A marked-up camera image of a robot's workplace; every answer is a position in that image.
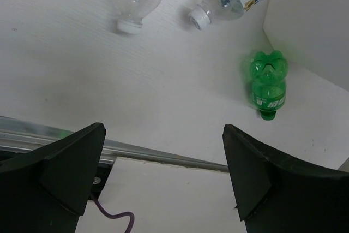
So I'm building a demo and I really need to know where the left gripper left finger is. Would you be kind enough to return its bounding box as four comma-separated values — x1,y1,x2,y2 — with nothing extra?
1,123,106,232

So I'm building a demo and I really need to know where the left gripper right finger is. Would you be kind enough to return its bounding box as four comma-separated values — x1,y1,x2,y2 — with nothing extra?
222,124,348,232

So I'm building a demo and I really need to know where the white octagonal plastic bin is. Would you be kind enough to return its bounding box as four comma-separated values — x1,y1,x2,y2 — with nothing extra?
263,0,348,90

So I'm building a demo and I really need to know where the green plastic bottle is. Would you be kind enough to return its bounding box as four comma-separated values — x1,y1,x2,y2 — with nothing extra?
249,50,288,121

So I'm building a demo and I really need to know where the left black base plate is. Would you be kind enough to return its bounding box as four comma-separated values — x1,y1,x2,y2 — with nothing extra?
91,159,114,200

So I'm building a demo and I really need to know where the aluminium rail bar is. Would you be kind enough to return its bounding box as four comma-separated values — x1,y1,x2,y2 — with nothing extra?
1,116,228,173

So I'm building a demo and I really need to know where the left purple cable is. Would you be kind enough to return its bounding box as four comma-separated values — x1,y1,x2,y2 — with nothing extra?
89,193,135,233

